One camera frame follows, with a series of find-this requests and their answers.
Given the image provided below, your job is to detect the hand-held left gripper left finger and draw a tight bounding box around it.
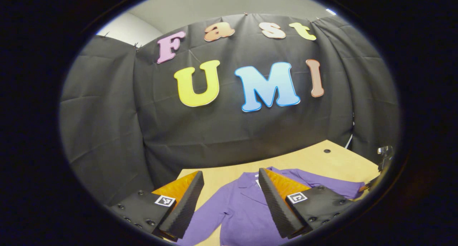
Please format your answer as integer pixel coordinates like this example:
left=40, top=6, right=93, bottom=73
left=109, top=170, right=205, bottom=242

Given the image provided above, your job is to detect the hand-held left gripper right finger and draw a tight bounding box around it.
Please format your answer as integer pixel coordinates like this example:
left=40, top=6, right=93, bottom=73
left=258, top=168, right=355, bottom=240

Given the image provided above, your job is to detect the purple collared shirt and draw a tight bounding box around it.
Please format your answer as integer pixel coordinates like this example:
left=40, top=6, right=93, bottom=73
left=177, top=167, right=365, bottom=246

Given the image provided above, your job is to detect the black backdrop cloth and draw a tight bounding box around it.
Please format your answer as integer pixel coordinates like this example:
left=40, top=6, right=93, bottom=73
left=59, top=13, right=400, bottom=207

